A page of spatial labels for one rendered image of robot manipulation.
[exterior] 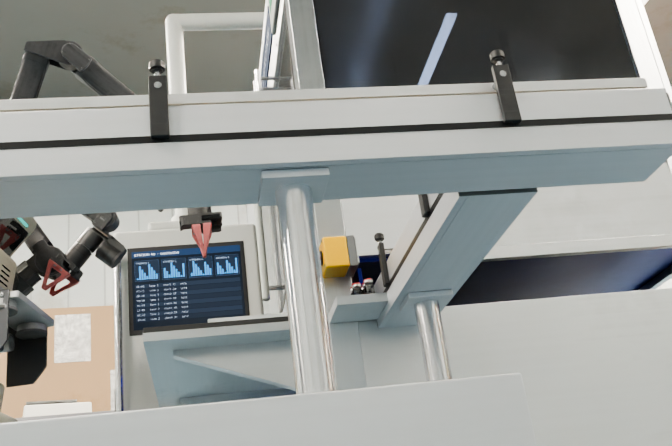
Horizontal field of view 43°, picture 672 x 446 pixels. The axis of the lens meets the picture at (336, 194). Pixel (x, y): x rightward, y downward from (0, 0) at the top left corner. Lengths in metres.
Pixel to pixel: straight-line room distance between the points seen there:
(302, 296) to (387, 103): 0.29
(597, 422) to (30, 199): 1.32
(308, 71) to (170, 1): 3.04
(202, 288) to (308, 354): 1.93
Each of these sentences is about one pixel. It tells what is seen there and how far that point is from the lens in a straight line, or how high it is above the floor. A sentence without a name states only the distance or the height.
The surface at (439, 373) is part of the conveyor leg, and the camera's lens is 1.68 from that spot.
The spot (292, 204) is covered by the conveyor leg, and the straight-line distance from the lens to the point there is 1.12.
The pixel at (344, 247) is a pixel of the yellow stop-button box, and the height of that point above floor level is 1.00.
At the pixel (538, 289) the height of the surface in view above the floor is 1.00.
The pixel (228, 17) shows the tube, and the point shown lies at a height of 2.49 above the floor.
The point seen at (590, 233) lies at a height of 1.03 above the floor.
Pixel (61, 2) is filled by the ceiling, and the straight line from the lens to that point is 5.19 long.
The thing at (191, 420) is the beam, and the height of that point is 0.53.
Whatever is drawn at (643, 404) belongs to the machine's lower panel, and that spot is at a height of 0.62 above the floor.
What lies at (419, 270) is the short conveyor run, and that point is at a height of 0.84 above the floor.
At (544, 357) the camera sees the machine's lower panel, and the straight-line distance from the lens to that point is 2.00.
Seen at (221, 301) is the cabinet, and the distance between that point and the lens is 2.96.
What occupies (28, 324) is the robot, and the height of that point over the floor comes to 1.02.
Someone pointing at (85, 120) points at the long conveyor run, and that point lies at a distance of 1.14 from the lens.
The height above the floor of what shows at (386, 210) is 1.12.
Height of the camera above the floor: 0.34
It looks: 24 degrees up
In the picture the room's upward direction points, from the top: 8 degrees counter-clockwise
